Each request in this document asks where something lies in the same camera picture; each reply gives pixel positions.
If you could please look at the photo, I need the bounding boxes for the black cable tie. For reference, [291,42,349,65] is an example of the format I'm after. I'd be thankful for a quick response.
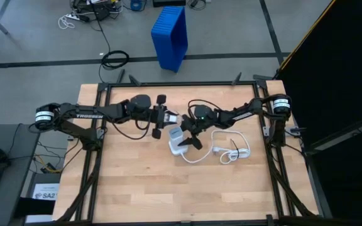
[229,138,241,159]

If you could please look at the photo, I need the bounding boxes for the yellow and black cables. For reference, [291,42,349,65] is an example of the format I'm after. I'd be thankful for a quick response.
[35,153,63,175]

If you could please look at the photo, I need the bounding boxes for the black flat case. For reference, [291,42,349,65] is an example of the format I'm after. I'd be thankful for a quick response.
[151,0,187,8]

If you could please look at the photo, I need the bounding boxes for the black electronics pile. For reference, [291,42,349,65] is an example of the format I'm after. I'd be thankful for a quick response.
[70,0,124,22]

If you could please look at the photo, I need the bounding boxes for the white power strip tower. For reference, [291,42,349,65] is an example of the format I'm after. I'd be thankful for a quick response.
[167,125,190,157]

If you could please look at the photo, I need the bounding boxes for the black desk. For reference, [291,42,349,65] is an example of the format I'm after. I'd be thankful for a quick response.
[0,124,41,226]

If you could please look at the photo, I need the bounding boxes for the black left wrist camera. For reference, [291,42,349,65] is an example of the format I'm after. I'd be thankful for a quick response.
[129,94,153,111]

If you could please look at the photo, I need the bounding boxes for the blue plastic crate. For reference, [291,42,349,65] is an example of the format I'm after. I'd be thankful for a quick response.
[150,5,189,73]

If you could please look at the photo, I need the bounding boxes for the black box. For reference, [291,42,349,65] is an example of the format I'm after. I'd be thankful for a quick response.
[13,197,56,217]

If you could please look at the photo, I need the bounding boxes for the white flat power strip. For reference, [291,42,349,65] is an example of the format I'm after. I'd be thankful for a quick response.
[57,11,82,30]

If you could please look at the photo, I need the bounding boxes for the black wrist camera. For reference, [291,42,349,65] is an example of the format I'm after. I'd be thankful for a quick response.
[129,94,153,111]
[193,105,214,121]

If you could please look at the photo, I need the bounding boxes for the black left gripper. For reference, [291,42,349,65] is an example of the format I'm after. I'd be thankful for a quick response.
[146,94,182,140]

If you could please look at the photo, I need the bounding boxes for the blue round object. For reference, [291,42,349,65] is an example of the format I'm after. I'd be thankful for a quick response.
[129,0,147,12]

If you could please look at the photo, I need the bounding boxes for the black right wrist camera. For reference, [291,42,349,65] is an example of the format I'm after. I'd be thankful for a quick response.
[193,105,214,121]

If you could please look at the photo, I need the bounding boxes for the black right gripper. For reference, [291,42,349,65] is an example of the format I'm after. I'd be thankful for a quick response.
[177,114,224,151]

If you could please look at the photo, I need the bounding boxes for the coiled black cable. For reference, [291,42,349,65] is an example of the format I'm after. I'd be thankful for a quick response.
[97,6,131,84]

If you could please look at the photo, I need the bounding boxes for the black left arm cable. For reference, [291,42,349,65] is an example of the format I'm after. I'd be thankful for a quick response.
[101,116,153,141]

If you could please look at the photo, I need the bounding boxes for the thick white power cord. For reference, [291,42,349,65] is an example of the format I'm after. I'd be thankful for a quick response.
[180,129,252,165]

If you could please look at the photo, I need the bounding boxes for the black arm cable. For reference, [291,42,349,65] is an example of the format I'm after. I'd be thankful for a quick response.
[187,99,224,119]
[101,116,153,141]

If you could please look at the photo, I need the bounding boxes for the black curtain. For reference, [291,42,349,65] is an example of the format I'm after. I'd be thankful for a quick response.
[275,0,362,226]

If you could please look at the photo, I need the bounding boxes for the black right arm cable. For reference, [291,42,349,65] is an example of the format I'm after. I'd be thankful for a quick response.
[187,99,224,119]

